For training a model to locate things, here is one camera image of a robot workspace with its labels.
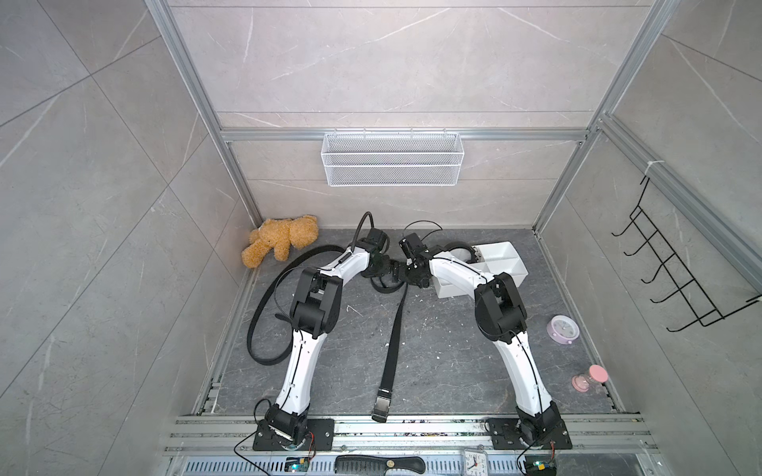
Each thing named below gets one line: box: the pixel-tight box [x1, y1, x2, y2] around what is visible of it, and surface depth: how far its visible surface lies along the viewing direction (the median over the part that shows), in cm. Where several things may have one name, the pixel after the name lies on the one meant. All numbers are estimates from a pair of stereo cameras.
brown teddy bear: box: [241, 214, 320, 269], surface depth 109 cm
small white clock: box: [463, 449, 489, 476], surface depth 70 cm
